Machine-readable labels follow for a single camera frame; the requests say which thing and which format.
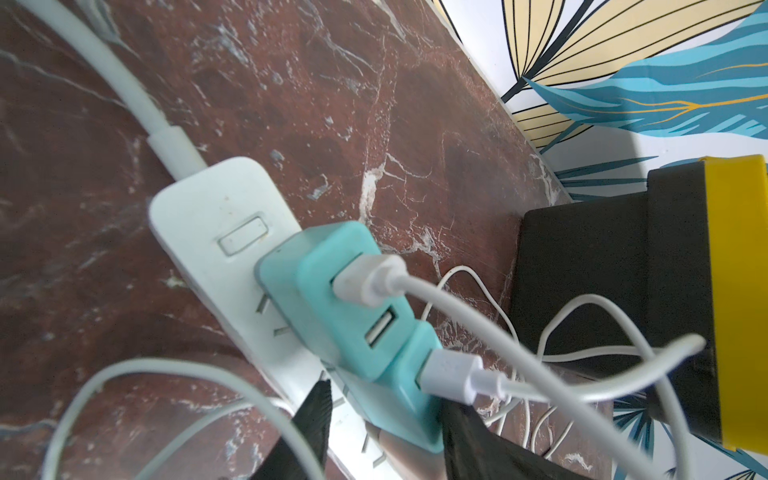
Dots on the yellow black toolbox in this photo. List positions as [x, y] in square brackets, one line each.
[687, 255]

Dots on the teal usb charger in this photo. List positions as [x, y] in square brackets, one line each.
[394, 402]
[298, 278]

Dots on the white power strip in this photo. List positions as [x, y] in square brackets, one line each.
[215, 223]

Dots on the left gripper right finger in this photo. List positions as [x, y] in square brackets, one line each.
[472, 451]

